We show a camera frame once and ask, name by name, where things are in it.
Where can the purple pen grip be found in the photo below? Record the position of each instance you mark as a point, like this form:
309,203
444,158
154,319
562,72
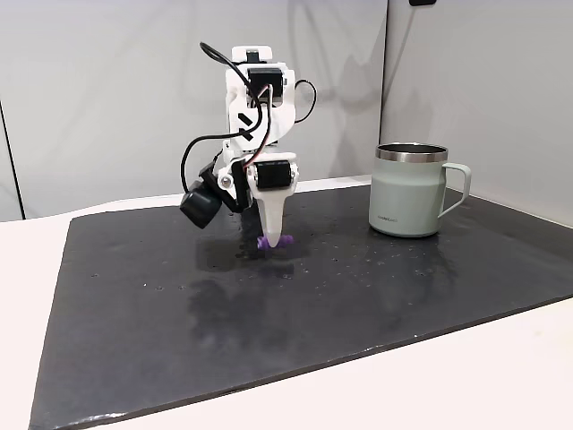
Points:
263,243

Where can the sage green steel mug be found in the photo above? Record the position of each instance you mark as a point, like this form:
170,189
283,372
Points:
403,197

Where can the black rubber mat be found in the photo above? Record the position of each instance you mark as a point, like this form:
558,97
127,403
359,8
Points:
179,336

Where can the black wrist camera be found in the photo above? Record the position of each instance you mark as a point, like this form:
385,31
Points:
201,206

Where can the black overhead mount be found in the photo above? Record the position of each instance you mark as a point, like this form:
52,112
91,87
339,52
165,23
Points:
423,2

